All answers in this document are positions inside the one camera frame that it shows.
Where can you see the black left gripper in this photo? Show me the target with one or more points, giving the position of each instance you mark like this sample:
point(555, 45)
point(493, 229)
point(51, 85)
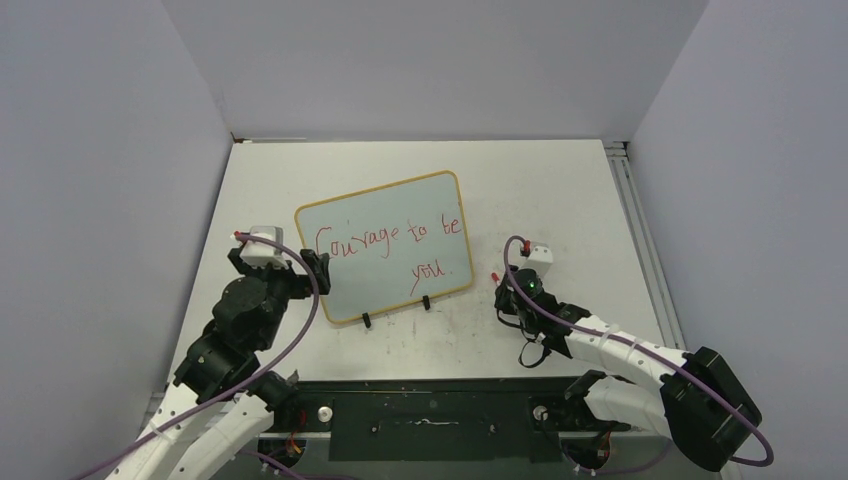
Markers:
point(303, 285)

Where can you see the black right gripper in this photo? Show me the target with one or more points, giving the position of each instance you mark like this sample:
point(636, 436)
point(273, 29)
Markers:
point(503, 302)

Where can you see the yellow framed whiteboard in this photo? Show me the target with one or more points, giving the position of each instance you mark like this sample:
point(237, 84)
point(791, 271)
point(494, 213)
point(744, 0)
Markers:
point(390, 246)

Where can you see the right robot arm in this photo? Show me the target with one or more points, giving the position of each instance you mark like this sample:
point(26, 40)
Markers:
point(694, 399)

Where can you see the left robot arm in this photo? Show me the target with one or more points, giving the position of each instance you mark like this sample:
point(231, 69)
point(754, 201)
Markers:
point(220, 395)

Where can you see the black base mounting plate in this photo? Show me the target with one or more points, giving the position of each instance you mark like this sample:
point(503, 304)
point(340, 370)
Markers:
point(542, 420)

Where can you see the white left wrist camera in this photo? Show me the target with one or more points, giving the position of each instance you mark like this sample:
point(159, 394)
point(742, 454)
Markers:
point(261, 255)

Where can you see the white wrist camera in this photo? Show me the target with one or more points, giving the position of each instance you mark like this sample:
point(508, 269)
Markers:
point(536, 256)
point(261, 255)

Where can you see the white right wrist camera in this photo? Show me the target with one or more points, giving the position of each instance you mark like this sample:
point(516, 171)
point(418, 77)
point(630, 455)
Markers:
point(536, 256)

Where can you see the aluminium frame rail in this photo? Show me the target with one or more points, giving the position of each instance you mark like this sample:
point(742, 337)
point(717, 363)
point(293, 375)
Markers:
point(563, 193)

